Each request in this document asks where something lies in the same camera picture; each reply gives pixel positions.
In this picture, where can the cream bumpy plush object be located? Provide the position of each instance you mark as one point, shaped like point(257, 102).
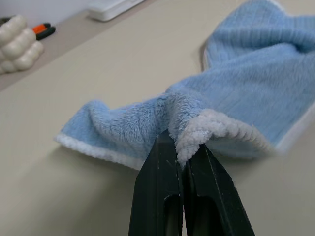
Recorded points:
point(17, 45)

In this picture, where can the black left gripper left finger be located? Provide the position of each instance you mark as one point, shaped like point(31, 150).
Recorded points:
point(155, 186)

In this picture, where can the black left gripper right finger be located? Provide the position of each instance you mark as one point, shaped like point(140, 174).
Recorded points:
point(214, 196)

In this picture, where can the orange and black tool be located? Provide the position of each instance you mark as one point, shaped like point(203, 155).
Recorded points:
point(44, 30)

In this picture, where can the light blue fluffy towel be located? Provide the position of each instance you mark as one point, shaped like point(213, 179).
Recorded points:
point(236, 81)

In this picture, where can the white flat tray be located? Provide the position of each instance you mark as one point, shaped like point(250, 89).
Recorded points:
point(110, 8)

